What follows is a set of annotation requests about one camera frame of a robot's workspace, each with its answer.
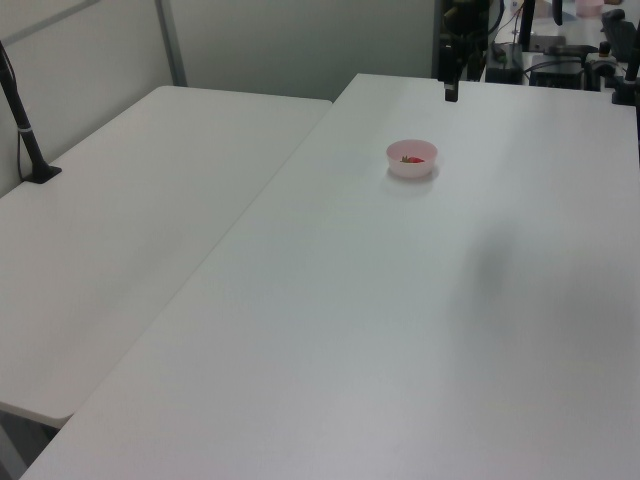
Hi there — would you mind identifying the black clamp stand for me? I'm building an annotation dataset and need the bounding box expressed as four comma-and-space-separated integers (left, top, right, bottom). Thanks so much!
609, 29, 640, 106

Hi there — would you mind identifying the pink plastic bowl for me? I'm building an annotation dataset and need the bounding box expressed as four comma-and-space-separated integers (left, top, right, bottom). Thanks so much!
385, 138, 439, 179

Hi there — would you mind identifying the black monitor pole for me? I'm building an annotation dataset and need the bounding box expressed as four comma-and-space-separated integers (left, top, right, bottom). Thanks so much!
518, 0, 537, 51

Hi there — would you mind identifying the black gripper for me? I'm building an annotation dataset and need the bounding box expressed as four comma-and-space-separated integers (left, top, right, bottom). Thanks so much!
438, 42, 461, 104

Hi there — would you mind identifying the black box device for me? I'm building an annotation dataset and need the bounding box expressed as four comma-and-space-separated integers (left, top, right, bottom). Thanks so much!
485, 41, 524, 84

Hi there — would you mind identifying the grey metal partition post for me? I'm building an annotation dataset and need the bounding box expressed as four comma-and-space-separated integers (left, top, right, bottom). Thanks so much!
153, 0, 189, 88

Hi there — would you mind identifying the black flat equipment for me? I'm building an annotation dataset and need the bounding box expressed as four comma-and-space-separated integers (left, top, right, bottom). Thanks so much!
528, 44, 592, 91

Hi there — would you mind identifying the black office chair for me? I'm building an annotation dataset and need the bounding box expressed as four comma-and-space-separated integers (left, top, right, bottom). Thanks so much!
599, 9, 640, 66

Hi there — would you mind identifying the black camera stand pole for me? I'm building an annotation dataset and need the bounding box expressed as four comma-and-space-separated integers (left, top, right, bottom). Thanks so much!
0, 39, 64, 184

